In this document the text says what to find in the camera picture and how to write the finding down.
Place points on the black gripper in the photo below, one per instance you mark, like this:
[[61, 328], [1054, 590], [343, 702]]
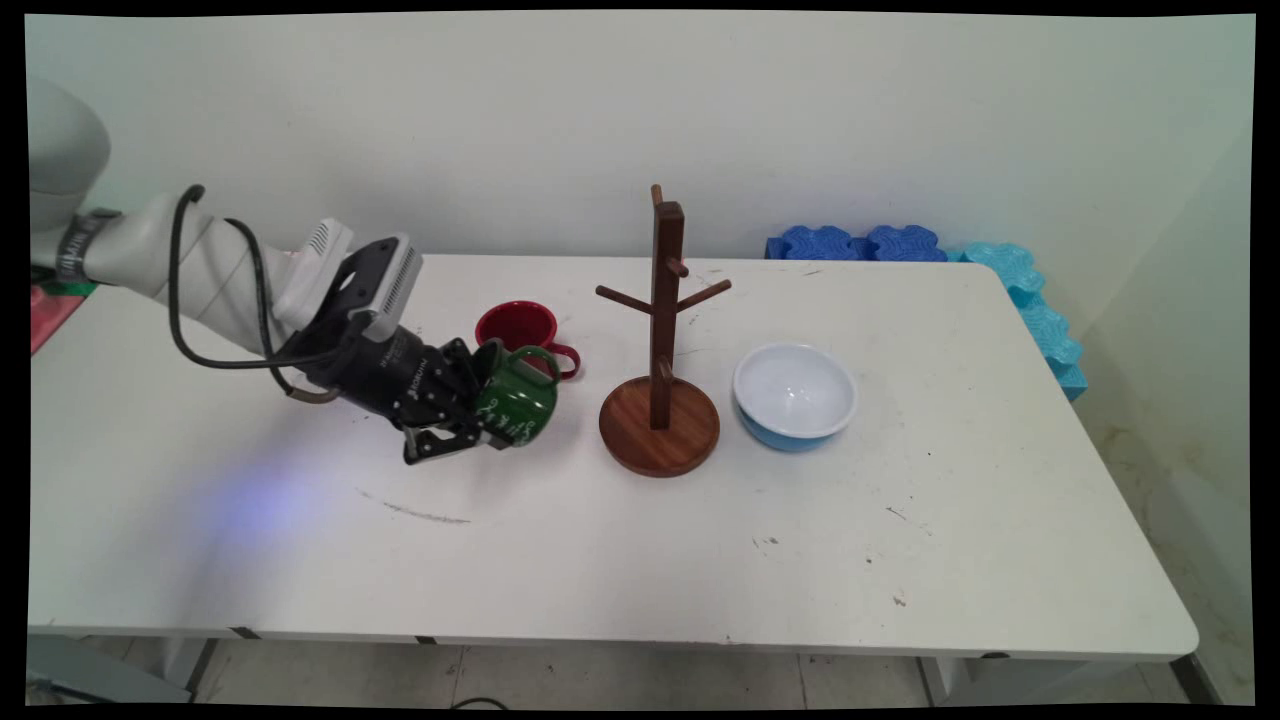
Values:
[[385, 375]]

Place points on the green enamel mug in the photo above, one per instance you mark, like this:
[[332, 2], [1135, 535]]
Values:
[[520, 400]]

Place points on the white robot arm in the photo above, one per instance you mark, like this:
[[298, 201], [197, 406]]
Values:
[[130, 255]]

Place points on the red enamel mug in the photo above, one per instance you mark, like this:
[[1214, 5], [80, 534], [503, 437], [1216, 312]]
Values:
[[515, 325]]

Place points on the brown wooden mug tree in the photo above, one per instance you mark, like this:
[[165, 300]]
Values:
[[665, 300]]

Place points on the blue and white bowl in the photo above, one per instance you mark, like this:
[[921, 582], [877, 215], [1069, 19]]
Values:
[[793, 395]]

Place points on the dark blue foam tile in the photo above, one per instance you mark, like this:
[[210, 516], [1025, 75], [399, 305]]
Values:
[[905, 244], [815, 243]]

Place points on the pink foam tile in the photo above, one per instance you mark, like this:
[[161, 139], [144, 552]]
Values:
[[48, 318]]

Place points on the grey table leg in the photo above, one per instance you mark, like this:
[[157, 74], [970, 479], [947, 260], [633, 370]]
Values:
[[110, 675], [1060, 680]]

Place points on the light blue foam tile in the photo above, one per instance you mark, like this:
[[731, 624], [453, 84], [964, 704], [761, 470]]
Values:
[[1005, 265], [1050, 340]]

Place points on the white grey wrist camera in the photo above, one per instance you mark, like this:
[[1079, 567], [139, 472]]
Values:
[[375, 275]]

